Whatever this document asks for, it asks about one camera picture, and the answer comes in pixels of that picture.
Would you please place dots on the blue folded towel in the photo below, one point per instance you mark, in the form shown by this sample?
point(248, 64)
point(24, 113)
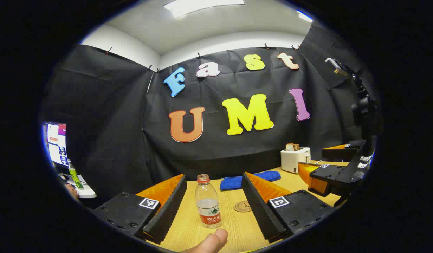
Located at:
point(230, 182)

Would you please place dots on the green bottle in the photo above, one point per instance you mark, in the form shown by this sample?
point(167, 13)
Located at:
point(74, 175)

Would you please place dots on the white toaster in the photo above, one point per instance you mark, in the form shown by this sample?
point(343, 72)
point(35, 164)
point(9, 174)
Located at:
point(293, 160)

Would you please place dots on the computer monitor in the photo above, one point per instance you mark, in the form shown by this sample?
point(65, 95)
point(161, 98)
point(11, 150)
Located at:
point(57, 142)

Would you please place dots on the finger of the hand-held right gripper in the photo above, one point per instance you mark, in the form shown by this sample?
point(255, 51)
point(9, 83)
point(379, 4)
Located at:
point(325, 175)
point(343, 151)

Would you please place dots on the silver smartphone on mount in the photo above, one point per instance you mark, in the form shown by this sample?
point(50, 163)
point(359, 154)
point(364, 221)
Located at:
point(337, 66)

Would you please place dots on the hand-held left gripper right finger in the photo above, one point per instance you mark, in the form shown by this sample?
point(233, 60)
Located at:
point(260, 211)

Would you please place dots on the clear water bottle red label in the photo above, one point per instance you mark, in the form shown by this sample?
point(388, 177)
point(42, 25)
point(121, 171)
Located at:
point(207, 196)

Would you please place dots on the toasted bread slice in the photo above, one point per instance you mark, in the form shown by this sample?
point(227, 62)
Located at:
point(292, 147)

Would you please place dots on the black backdrop cloth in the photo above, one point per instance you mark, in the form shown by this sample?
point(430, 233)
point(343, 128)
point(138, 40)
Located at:
point(132, 123)

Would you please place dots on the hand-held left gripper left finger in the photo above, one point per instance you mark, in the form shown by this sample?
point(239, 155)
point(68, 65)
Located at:
point(169, 211)

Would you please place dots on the round cork coaster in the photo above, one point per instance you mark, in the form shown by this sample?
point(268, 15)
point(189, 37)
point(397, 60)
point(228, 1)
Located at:
point(241, 206)

